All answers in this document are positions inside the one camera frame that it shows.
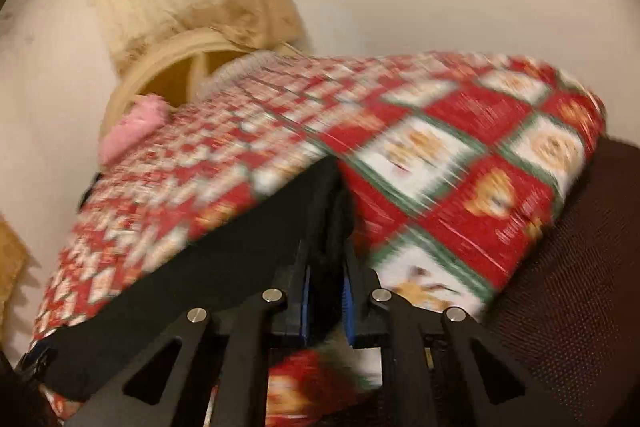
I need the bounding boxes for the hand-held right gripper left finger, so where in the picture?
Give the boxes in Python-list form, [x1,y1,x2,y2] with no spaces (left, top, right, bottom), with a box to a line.
[62,239,314,427]

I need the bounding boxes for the dark brown upholstered seat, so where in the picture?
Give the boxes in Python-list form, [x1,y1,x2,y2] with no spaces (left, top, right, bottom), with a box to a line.
[477,134,640,427]

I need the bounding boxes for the red checkered printed blanket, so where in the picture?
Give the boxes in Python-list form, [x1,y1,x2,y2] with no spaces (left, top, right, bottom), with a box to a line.
[30,51,608,427]

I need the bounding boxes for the beige round wooden frame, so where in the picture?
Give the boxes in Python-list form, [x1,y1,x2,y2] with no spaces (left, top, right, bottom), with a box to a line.
[100,27,301,142]

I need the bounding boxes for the black pants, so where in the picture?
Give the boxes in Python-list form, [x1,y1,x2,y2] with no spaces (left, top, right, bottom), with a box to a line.
[39,155,371,408]

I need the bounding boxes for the pink fluffy cloth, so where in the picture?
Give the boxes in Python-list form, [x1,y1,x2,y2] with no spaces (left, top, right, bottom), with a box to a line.
[97,94,168,165]

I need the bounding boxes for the black strap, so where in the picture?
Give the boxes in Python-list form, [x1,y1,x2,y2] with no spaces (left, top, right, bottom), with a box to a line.
[76,171,105,214]

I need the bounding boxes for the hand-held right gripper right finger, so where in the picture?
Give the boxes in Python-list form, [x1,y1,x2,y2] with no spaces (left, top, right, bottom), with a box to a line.
[342,241,577,427]

